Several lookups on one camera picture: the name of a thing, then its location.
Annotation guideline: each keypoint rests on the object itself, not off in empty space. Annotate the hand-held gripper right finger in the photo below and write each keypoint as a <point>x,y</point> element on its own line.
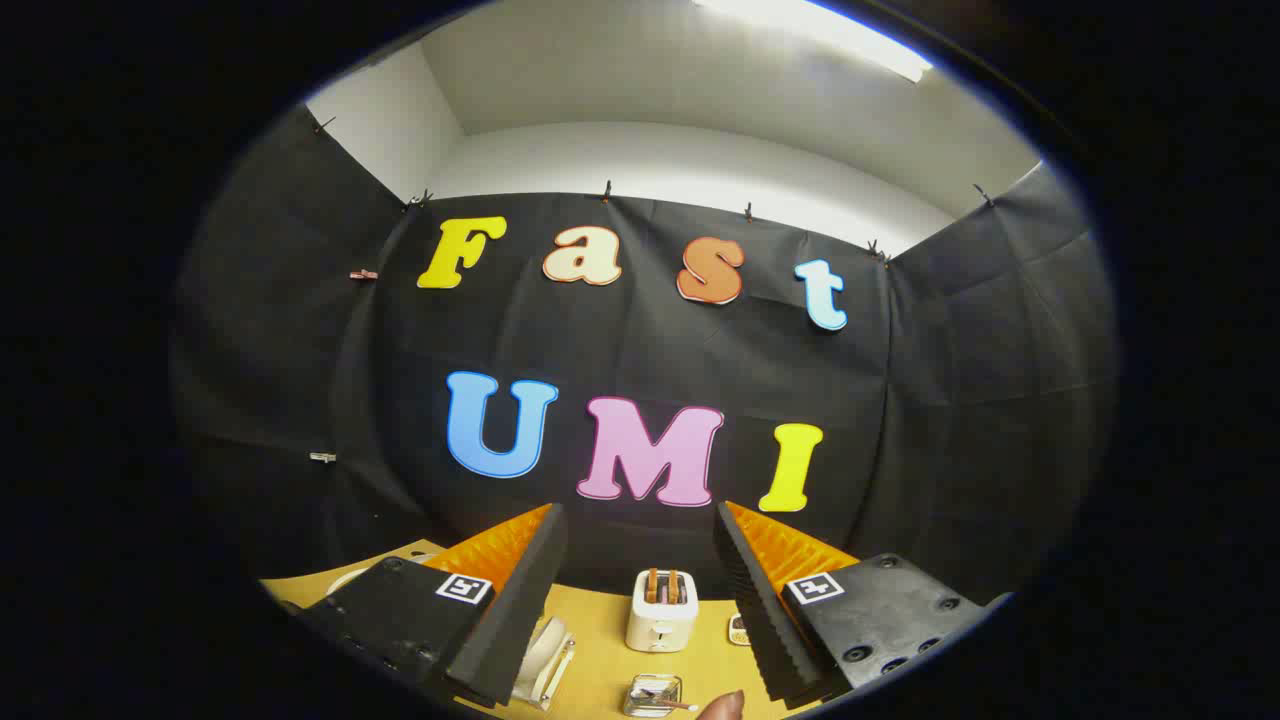
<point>755,600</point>

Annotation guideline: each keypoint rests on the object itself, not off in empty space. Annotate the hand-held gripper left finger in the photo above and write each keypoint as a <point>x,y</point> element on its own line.
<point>515,600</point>

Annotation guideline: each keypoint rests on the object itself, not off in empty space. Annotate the beige round plate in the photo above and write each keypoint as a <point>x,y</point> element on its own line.
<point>545,640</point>

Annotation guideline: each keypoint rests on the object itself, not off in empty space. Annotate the white divided snack tray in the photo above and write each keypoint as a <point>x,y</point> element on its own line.
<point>739,630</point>

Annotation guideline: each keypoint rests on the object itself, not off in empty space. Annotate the brown toast slice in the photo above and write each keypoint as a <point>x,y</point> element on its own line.
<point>675,588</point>
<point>653,587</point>

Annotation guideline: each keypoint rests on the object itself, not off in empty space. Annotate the white toaster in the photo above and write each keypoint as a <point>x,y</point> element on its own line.
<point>660,625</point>

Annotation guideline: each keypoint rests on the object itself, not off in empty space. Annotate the row of black clips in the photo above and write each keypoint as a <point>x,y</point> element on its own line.
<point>606,190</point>

